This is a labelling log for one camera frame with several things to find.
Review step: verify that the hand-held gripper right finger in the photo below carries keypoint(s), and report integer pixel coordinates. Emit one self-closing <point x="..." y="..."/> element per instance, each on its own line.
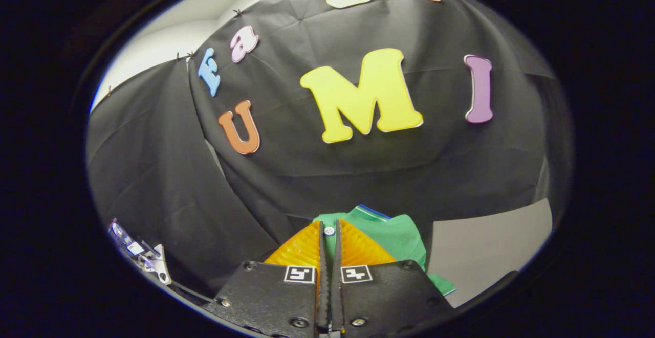
<point x="336" y="287"/>

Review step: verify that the white and blue object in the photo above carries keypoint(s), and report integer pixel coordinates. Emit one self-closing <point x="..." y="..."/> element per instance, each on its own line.
<point x="137" y="248"/>

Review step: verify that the grey cabinet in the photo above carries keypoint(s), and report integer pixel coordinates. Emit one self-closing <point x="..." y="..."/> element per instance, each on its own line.
<point x="486" y="246"/>

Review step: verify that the black backdrop cloth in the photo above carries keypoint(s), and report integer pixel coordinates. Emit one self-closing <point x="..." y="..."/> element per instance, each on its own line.
<point x="358" y="174"/>

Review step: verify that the green polo shirt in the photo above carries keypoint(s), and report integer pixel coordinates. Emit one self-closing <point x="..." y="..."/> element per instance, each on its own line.
<point x="399" y="235"/>

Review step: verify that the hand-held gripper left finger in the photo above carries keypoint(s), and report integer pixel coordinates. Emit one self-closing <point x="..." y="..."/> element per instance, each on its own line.
<point x="323" y="287"/>

